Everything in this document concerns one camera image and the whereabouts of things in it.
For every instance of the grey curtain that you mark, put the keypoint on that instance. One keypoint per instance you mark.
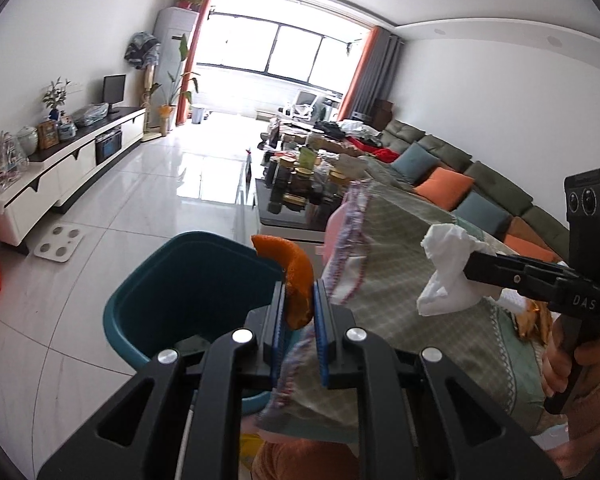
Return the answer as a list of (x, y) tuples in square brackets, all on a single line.
[(385, 70)]

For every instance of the blue and white teapot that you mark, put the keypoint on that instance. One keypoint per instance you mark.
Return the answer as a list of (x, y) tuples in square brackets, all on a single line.
[(67, 129)]

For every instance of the clear wrapped ornament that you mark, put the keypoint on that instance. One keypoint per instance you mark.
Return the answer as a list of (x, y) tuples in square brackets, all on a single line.
[(10, 162)]

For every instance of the white tissue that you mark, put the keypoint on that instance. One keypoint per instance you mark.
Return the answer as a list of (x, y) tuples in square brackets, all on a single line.
[(447, 265)]

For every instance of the black monitor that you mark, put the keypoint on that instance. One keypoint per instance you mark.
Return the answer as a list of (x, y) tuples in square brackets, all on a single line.
[(114, 89)]

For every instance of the dark coffee table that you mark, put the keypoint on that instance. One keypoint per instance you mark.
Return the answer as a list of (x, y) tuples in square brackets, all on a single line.
[(285, 222)]

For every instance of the white ceramic jar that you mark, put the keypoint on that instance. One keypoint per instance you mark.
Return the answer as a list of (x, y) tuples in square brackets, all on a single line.
[(28, 141)]

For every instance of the white chair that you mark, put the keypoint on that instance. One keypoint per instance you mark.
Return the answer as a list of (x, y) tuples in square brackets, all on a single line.
[(301, 105)]

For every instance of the orange curtain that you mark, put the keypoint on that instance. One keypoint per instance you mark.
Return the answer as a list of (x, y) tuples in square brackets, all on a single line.
[(197, 35), (360, 75)]

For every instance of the tall plant in yellow pot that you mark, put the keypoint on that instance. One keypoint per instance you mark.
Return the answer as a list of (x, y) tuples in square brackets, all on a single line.
[(166, 112)]

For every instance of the group of glass jars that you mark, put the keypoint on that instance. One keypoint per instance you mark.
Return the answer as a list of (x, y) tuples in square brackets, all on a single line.
[(300, 182)]

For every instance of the orange peel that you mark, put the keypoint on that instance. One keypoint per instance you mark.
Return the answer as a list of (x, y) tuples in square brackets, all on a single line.
[(296, 275)]

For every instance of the plastic wrapped bundle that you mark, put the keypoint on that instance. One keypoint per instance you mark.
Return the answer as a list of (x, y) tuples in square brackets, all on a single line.
[(92, 115)]

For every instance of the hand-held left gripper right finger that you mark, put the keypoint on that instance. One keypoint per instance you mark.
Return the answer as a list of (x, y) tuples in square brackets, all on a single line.
[(385, 410)]

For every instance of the white foam net sleeve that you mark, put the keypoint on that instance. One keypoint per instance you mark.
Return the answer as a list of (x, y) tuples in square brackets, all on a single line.
[(511, 302)]

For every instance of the teal plastic trash bin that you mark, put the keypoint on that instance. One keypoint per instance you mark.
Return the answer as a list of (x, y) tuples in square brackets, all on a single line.
[(190, 290)]

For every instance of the green card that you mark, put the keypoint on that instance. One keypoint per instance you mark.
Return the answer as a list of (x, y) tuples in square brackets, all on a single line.
[(307, 157)]

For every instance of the person's right forearm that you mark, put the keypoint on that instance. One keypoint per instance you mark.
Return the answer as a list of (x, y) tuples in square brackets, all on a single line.
[(595, 425)]

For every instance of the pink cloth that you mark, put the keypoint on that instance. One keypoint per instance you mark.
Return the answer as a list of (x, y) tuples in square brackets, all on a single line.
[(336, 235)]

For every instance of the grey-blue cushion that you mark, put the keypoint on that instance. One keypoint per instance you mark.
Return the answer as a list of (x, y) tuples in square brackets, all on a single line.
[(414, 162), (482, 214)]

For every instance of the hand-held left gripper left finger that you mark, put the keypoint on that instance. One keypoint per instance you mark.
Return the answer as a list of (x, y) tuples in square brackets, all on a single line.
[(215, 410)]

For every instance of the gold snack wrapper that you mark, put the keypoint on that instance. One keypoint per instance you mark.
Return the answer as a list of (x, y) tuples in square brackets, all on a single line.
[(532, 322)]

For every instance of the white tv cabinet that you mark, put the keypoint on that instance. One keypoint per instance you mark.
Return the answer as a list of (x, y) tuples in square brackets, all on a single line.
[(65, 170)]

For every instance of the small white bin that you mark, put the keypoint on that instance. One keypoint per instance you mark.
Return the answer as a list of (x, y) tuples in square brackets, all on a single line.
[(198, 114)]

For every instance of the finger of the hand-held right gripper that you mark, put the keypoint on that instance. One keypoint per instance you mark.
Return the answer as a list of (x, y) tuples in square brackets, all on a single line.
[(517, 280), (525, 261)]

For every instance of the covered standing fan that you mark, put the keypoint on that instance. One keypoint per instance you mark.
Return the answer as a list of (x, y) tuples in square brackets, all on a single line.
[(142, 50)]

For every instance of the brown cabinet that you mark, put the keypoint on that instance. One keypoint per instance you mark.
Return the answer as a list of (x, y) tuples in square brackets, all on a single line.
[(383, 114)]

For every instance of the black cabinet appliance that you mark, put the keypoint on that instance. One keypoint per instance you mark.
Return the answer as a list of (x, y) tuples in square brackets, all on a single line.
[(108, 146)]

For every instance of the white body scale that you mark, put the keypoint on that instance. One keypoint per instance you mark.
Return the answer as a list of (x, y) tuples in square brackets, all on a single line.
[(58, 243)]

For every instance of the small plant in blue vase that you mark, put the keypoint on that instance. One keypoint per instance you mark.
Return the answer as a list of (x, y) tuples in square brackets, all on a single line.
[(55, 100)]

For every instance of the green sofa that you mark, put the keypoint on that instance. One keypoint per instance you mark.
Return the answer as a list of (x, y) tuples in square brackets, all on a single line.
[(500, 180)]

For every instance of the person's right hand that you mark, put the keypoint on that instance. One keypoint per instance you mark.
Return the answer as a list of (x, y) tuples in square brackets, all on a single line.
[(552, 360)]

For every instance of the framed picture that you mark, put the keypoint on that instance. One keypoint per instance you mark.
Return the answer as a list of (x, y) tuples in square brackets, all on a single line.
[(48, 135)]

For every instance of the orange cushion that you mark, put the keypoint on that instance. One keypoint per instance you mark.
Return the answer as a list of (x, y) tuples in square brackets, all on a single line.
[(445, 188), (527, 242)]

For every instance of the white standing air conditioner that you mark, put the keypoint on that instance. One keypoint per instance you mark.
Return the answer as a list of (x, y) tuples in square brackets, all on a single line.
[(172, 45)]

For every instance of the pile of clothes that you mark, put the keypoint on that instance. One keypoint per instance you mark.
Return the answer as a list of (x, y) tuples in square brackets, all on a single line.
[(350, 135)]

